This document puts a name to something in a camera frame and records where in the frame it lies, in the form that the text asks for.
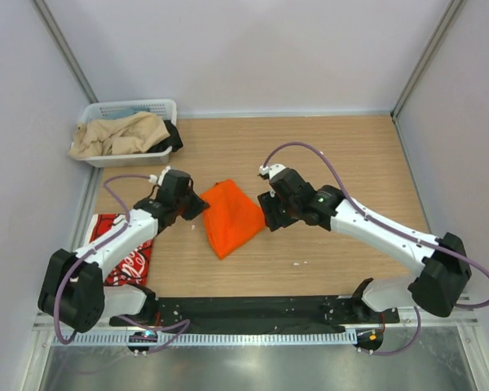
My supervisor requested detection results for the orange t shirt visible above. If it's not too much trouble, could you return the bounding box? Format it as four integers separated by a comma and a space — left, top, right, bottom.
200, 179, 266, 260

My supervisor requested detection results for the red coca cola t shirt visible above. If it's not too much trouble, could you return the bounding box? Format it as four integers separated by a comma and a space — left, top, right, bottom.
83, 213, 154, 287

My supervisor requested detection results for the light blue cloth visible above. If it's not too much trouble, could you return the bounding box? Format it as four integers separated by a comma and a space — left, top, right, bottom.
104, 108, 150, 120

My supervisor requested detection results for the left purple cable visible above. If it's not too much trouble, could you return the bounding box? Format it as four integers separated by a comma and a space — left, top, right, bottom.
52, 174, 192, 354

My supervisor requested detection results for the white plastic basket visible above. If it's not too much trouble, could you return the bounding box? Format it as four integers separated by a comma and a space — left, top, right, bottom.
73, 99, 177, 168

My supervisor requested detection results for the white slotted cable duct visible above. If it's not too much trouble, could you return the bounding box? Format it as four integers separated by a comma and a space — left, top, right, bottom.
72, 329, 357, 347

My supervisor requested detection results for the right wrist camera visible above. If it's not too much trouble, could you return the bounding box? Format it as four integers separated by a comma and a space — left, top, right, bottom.
258, 164, 316, 204

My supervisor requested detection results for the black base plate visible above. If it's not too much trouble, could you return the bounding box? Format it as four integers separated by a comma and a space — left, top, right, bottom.
108, 295, 401, 336

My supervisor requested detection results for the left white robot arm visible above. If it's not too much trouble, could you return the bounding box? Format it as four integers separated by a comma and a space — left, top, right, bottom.
37, 188, 209, 336

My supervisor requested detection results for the beige t shirt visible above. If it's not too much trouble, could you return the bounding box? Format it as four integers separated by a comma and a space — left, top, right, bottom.
68, 112, 170, 160

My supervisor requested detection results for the purple cable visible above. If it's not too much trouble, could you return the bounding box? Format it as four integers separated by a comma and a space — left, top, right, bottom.
260, 141, 489, 357
52, 174, 192, 354

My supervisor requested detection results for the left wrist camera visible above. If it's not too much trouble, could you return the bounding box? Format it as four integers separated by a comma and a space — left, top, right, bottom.
148, 166, 193, 206

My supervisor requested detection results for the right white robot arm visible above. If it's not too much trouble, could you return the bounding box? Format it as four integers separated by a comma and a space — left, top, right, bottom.
258, 185, 472, 323

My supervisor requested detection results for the black t shirt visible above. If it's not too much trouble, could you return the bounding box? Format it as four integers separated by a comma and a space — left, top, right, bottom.
148, 120, 183, 153

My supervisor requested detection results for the aluminium frame rail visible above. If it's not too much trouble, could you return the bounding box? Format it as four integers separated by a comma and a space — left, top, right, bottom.
32, 292, 480, 332

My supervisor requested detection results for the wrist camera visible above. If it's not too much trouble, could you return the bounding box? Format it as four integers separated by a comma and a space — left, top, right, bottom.
258, 164, 316, 204
148, 166, 193, 206

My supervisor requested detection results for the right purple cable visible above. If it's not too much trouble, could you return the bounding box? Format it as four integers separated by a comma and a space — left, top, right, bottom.
260, 141, 489, 357

